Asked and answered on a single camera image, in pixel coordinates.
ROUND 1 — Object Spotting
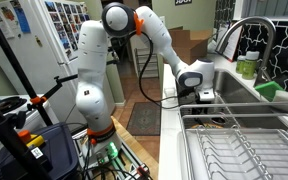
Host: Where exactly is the photo collage sheet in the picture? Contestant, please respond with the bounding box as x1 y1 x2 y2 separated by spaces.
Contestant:
43 0 92 62

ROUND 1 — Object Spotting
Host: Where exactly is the stainless steel sink basin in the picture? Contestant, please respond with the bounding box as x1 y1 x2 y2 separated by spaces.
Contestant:
175 67 288 130

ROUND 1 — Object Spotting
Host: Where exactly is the metal wire plate rack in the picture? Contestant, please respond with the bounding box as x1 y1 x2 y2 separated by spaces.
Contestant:
178 101 288 180

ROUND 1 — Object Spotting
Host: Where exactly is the short green soap bottle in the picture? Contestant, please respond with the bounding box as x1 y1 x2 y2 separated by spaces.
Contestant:
235 54 247 75

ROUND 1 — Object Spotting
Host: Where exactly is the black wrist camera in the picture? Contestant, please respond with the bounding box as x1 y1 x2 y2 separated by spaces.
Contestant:
176 86 200 101

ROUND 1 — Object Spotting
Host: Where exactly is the clipboard with paper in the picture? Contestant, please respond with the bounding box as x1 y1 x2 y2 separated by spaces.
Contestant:
221 24 244 63

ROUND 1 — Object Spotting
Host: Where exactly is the yellow emergency stop box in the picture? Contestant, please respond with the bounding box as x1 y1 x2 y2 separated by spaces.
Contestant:
16 129 47 150

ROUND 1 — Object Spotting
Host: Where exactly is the black tripod pole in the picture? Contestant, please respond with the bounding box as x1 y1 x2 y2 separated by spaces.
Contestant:
0 9 55 127

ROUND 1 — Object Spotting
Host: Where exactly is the dark blue storage bin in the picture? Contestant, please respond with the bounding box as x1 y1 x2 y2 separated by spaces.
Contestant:
0 121 81 180

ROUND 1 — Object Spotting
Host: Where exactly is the white dish brush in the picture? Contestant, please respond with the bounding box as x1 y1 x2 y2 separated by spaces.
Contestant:
271 89 288 104

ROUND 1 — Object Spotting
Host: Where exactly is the brushed steel gooseneck faucet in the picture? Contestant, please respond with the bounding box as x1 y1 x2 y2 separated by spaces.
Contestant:
215 16 278 88

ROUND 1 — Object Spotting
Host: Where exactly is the white paper note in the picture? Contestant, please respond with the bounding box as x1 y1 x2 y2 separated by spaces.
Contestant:
0 5 15 40

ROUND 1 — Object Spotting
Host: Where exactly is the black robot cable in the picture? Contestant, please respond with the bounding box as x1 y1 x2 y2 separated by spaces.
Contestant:
137 30 182 110

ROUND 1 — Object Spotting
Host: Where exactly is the large brown cardboard box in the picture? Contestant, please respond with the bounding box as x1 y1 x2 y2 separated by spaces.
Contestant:
163 26 216 66

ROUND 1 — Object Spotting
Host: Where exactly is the blue paper note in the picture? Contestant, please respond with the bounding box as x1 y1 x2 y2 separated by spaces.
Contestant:
15 5 32 34

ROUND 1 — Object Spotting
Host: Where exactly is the orange clamp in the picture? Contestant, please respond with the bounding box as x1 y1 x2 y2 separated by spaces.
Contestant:
29 95 48 106

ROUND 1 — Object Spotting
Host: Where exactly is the tall green soap bottle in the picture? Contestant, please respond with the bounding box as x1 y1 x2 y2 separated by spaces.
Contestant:
241 50 261 81

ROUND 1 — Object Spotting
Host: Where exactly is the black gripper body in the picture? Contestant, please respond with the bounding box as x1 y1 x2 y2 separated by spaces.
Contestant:
183 98 202 116

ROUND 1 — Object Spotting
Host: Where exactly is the white refrigerator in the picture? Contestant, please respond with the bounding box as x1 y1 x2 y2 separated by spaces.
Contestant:
0 0 96 132

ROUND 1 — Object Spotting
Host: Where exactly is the black camera stand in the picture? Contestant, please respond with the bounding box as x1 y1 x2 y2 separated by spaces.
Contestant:
0 92 54 180

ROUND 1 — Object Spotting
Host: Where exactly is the black wall sign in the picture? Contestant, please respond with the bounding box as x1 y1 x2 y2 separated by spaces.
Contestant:
174 0 194 6

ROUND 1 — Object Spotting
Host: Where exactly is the robot base box green light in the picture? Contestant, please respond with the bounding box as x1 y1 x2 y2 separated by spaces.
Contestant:
95 139 124 166

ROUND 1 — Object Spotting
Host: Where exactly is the wooden robot cart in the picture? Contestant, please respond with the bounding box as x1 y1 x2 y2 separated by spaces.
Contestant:
71 115 160 180

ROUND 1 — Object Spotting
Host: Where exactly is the patterned floor rug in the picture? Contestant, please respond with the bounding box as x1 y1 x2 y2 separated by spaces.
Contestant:
126 101 162 137

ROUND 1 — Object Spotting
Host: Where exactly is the white kitchen stove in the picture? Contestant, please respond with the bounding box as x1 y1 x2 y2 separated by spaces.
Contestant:
0 94 60 168

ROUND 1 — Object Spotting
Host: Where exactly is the colourful painted ceramic plate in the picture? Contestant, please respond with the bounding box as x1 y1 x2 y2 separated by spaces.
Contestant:
189 122 224 130

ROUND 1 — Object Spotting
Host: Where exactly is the green dish sponge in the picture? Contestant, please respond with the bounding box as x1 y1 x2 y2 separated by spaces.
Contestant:
254 80 285 103

